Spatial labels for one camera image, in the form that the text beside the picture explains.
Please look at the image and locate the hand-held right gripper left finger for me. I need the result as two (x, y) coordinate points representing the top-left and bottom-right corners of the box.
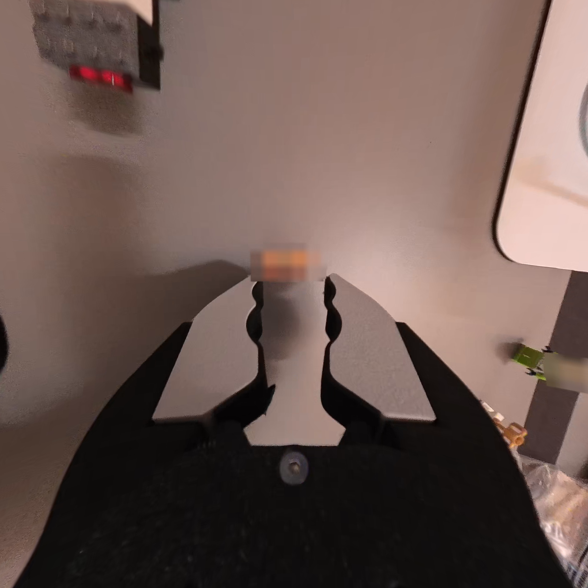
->
(152, 276), (274, 425)

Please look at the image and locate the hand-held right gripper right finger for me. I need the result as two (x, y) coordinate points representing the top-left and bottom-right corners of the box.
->
(322, 274), (437, 425)

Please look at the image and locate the white book stand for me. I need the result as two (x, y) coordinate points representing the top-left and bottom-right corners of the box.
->
(494, 0), (588, 273)

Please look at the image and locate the orange white lego car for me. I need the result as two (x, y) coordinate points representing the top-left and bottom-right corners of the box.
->
(31, 0), (164, 92)

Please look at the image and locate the small gold trophy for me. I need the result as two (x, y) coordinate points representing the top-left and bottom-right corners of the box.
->
(480, 400), (527, 449)

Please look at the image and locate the green minifigure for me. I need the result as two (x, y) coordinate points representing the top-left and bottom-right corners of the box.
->
(510, 342), (552, 377)

